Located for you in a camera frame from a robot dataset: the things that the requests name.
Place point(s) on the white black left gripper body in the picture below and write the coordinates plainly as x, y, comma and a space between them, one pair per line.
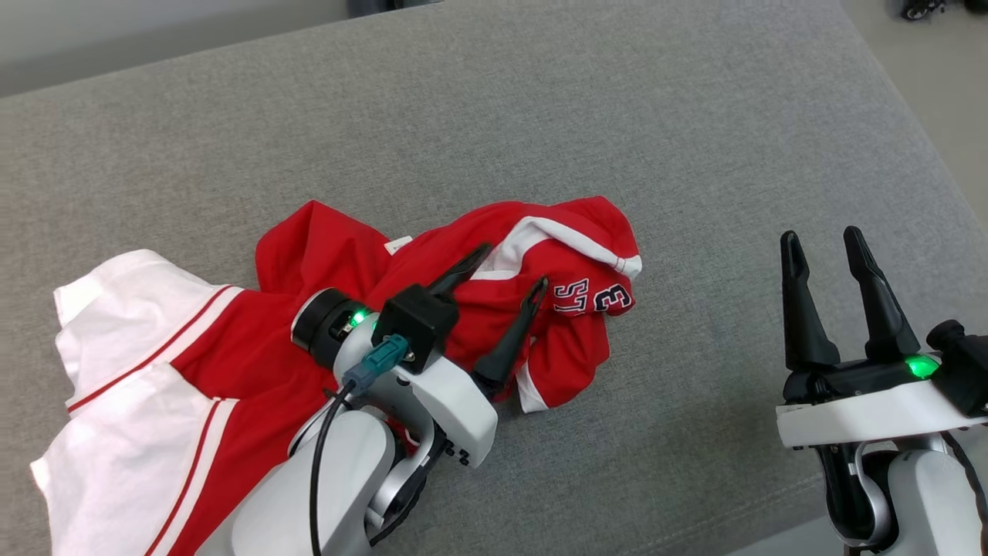
463, 417

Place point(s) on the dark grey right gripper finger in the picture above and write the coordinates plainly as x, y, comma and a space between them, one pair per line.
803, 324
888, 324

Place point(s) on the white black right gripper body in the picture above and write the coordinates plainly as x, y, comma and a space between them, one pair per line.
849, 413

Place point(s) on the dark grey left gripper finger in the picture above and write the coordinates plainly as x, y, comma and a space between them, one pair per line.
461, 274
502, 359

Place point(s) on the red jersey white hem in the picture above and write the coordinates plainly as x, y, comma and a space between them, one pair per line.
231, 347

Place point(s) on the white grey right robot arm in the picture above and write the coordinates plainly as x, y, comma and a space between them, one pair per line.
934, 502

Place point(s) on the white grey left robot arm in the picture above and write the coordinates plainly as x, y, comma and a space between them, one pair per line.
340, 494

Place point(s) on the black wheeled object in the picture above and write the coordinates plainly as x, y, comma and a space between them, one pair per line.
922, 9

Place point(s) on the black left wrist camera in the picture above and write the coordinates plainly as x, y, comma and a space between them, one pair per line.
417, 320

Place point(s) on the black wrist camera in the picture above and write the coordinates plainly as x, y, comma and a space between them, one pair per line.
417, 320
965, 371

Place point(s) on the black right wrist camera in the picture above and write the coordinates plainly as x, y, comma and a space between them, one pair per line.
965, 371

